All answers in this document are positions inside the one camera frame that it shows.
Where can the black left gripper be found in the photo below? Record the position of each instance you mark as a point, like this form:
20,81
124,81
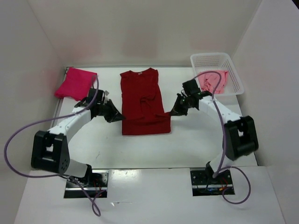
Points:
109,111

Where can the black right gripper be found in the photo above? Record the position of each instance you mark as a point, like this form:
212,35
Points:
180,105

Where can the dark red t-shirt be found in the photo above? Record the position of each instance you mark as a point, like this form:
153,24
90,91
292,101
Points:
142,104

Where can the pink-red t-shirt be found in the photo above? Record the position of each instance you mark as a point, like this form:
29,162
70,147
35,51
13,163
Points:
76,85

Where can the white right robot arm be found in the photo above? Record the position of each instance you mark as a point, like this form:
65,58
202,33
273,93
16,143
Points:
239,137

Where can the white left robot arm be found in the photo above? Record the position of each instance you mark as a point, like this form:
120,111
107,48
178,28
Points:
50,148

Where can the light pink t-shirt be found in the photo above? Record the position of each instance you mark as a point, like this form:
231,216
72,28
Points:
208,81

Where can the white plastic basket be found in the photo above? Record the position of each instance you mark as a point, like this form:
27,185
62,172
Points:
218,61

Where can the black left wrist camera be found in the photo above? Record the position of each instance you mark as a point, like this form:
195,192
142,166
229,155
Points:
94,97

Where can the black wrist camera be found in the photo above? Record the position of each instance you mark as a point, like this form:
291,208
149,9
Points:
191,87
94,97

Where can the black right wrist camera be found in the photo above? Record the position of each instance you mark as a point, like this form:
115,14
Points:
191,87

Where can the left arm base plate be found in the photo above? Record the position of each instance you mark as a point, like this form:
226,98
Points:
97,185

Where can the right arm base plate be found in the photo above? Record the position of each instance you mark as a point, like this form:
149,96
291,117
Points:
202,185

